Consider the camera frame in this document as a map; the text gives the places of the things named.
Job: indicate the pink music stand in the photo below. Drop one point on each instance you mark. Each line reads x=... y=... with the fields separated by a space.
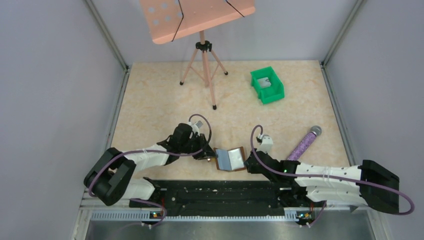
x=169 y=20

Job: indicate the brown leather card holder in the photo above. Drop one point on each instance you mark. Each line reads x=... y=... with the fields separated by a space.
x=231 y=160

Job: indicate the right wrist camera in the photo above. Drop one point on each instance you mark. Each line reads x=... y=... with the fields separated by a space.
x=265 y=143

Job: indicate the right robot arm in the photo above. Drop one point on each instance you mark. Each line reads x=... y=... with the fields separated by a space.
x=366 y=184

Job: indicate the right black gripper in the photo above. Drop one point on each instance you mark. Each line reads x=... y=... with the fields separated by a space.
x=253 y=161

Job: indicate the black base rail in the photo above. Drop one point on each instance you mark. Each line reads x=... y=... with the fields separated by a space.
x=211 y=198

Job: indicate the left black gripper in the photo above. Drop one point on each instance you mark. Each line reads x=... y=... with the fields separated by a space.
x=203 y=149

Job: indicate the silver card in bin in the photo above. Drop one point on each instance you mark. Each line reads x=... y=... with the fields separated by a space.
x=264 y=82

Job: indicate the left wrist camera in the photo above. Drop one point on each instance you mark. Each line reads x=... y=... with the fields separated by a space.
x=199 y=124

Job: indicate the green plastic bin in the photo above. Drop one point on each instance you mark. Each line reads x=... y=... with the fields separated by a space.
x=271 y=94

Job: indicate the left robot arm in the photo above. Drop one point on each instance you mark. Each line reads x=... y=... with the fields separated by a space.
x=110 y=179

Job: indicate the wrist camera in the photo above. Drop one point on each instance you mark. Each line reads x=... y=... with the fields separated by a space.
x=265 y=143
x=199 y=124

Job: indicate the purple glitter microphone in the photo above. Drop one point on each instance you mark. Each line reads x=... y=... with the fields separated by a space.
x=305 y=143

